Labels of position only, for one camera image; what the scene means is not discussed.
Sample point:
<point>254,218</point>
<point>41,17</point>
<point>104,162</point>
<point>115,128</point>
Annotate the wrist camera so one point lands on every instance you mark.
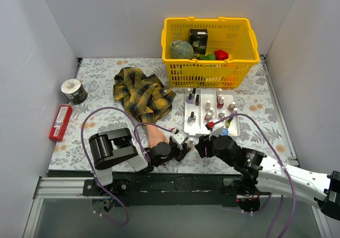
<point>179,138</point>
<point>215,127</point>

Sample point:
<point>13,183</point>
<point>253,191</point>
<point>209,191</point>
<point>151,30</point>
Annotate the clear polish bottle white cap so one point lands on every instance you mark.
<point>207,105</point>

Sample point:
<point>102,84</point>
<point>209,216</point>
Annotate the pink iridescent polish bottle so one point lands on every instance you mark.
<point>209,115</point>

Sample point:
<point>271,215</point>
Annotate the yellow polish bottle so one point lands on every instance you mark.
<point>228,122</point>

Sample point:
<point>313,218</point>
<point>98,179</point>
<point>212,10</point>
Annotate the floral table mat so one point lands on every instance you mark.
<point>260,124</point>

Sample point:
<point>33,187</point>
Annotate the lilac polish bottle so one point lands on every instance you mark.
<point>189,96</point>

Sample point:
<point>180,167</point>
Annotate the yellow plastic basket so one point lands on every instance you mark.
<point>232,35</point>

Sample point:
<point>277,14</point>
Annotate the red bell pepper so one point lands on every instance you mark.
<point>221,55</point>

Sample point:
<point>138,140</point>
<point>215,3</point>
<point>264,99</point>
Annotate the black tin with white lid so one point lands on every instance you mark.
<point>74,91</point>

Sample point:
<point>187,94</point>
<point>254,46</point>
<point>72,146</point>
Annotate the white divided tray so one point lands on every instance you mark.
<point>198,128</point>

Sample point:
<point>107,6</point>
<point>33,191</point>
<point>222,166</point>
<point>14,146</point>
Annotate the mannequin hand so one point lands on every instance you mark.
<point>155,136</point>

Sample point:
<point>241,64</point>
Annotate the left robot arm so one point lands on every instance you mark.
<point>111,148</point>

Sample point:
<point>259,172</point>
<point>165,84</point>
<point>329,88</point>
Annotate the red flat box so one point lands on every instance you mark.
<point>61,122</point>

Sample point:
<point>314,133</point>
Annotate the dark red polish bottle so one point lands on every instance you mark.
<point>197,100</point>

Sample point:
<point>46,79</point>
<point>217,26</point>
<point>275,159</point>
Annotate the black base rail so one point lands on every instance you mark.
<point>170,189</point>

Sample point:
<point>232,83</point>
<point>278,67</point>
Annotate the red glitter polish bottle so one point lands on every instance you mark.
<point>220,102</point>

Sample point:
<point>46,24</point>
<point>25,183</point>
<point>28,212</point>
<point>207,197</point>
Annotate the green melon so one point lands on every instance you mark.
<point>181,49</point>

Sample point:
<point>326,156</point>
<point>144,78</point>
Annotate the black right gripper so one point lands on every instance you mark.
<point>203,147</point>

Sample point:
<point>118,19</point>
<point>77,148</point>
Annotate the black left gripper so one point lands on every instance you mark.
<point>175,147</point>

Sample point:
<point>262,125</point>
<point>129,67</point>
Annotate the glitter polish bottle black cap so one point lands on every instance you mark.
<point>191,118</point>

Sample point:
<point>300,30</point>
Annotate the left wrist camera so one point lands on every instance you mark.
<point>179,138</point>

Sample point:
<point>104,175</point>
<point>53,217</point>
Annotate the pale glitter polish bottle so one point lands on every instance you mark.
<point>231,106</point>

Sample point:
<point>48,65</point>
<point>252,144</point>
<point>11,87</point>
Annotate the green bell pepper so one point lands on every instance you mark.
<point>209,57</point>

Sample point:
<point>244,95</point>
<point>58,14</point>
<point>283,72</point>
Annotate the yellow plaid shirt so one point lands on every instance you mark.
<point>144,97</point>

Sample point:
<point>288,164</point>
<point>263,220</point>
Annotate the black carton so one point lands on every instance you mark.
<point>198,39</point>

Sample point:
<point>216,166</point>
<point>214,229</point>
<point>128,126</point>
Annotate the clear nail polish bottle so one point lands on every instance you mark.
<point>191,143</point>

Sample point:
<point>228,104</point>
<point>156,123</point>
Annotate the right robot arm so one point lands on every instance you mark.
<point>265,174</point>

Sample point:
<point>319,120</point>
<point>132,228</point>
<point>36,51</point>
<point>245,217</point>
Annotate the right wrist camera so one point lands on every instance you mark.
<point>215,127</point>

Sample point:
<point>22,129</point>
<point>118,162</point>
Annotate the blue polish bottle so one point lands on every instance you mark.
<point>224,131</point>

